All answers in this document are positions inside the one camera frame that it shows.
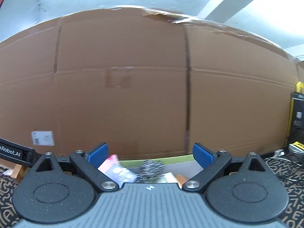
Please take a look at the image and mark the white shipping label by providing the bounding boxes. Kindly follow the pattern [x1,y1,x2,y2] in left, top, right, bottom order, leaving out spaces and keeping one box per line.
[31,131,55,146]

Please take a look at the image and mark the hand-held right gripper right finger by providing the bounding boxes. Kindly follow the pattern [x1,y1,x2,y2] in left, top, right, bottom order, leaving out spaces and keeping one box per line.
[182,142,271,193]

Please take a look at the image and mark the round grey container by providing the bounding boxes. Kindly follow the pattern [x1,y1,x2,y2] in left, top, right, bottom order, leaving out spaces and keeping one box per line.
[288,141,304,163]

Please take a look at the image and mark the large cardboard box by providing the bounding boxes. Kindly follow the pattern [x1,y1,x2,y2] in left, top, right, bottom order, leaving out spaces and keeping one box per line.
[0,5,304,178]

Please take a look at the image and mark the black cables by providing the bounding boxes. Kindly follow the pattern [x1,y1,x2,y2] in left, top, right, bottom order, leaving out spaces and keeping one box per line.
[264,155,304,183]

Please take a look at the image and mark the light green tray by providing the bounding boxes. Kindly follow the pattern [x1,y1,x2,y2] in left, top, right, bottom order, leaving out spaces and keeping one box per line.
[119,154,205,184]

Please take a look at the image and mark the steel wool scrubber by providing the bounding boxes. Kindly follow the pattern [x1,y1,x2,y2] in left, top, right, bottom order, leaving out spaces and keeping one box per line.
[136,159,165,183]

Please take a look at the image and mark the black and yellow box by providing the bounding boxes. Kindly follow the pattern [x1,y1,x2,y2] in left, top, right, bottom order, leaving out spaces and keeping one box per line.
[285,82,304,146]

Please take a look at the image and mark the black patterned rug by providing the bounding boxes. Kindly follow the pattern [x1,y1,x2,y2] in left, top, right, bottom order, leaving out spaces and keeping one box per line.
[0,151,304,228]

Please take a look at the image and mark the pink plastic packet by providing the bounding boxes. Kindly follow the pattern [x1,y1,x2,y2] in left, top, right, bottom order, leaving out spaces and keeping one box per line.
[98,154,139,188]

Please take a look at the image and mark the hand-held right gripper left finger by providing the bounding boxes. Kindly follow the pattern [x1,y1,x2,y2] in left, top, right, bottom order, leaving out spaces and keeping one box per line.
[30,142,120,192]

